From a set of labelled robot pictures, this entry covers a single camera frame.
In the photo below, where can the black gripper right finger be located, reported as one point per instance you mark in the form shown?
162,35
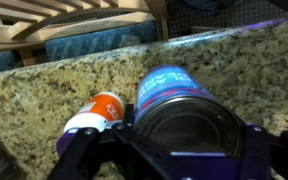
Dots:
259,150

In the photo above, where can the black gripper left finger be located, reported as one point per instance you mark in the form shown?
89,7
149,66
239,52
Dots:
84,150

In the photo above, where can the blue black beans tin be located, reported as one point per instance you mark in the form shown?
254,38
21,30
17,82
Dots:
170,83

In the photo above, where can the orange pill bottle white cap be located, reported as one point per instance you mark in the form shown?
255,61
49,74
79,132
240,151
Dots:
104,106

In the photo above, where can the light wooden slatted chair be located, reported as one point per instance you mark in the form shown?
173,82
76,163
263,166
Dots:
84,15

